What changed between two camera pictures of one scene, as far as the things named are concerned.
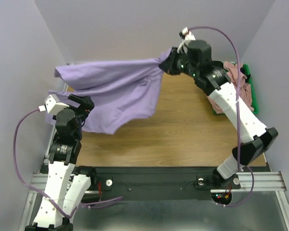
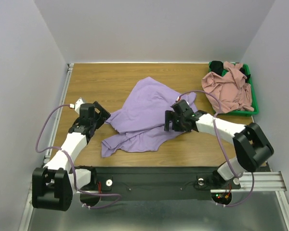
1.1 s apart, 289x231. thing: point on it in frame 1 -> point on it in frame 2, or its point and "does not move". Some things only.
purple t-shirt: x=122 y=91 -> x=139 y=120
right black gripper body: x=170 y=64 -> x=168 y=121
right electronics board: x=222 y=198 does not move
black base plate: x=160 y=183 does not move
